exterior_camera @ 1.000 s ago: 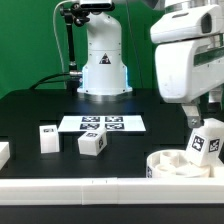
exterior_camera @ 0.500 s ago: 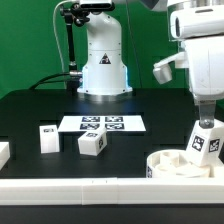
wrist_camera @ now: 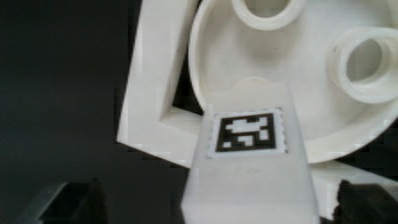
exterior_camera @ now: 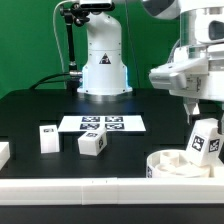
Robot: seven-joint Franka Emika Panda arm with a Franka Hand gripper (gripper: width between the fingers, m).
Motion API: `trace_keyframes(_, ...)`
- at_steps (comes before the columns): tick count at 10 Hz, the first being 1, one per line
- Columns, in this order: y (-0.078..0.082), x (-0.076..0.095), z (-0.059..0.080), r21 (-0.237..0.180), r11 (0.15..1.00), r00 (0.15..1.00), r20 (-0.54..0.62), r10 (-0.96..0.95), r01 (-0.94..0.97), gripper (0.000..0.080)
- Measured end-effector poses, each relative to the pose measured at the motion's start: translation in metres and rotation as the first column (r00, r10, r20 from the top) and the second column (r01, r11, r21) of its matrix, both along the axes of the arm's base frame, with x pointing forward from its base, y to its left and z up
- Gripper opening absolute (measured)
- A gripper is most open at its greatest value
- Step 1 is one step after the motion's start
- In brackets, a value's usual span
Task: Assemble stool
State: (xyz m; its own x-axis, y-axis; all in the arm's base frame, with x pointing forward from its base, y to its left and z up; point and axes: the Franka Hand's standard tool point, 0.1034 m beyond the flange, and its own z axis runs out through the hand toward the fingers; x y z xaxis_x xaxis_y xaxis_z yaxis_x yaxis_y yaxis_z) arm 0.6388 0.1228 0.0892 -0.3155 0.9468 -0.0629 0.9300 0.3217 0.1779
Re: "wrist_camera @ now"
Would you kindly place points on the white U-shaped wall fence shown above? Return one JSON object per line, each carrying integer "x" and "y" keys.
{"x": 162, "y": 111}

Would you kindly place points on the white stool leg with tag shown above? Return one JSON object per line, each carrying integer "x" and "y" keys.
{"x": 249, "y": 186}

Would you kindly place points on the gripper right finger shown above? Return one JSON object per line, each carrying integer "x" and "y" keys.
{"x": 366, "y": 205}

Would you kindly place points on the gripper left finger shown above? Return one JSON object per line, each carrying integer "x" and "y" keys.
{"x": 68, "y": 204}

